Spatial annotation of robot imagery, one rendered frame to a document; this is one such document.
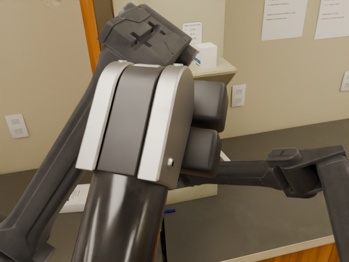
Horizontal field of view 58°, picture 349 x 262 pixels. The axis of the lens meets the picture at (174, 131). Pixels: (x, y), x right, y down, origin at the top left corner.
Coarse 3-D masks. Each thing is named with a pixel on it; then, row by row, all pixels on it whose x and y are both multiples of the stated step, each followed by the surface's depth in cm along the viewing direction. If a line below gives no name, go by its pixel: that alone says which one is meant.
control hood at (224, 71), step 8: (192, 64) 93; (224, 64) 92; (192, 72) 88; (200, 72) 87; (208, 72) 88; (216, 72) 88; (224, 72) 89; (232, 72) 89; (200, 80) 90; (208, 80) 91; (216, 80) 92; (224, 80) 94
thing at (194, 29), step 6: (186, 24) 91; (192, 24) 91; (198, 24) 92; (186, 30) 92; (192, 30) 92; (198, 30) 93; (192, 36) 93; (198, 36) 94; (192, 42) 94; (198, 42) 94
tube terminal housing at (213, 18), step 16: (112, 0) 83; (128, 0) 84; (144, 0) 85; (160, 0) 86; (176, 0) 87; (192, 0) 88; (208, 0) 89; (224, 0) 90; (176, 16) 89; (192, 16) 90; (208, 16) 91; (208, 32) 94; (176, 192) 122; (192, 192) 124; (208, 192) 126
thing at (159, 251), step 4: (160, 232) 85; (160, 236) 85; (160, 240) 86; (160, 244) 87; (160, 248) 89; (160, 252) 90; (164, 252) 89; (160, 256) 92; (164, 256) 90; (160, 260) 94; (164, 260) 91
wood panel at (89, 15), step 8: (80, 0) 74; (88, 0) 74; (88, 8) 75; (88, 16) 76; (88, 24) 76; (96, 24) 83; (88, 32) 77; (96, 32) 78; (88, 40) 78; (96, 40) 79; (88, 48) 79; (96, 48) 80; (96, 56) 81; (96, 64) 82
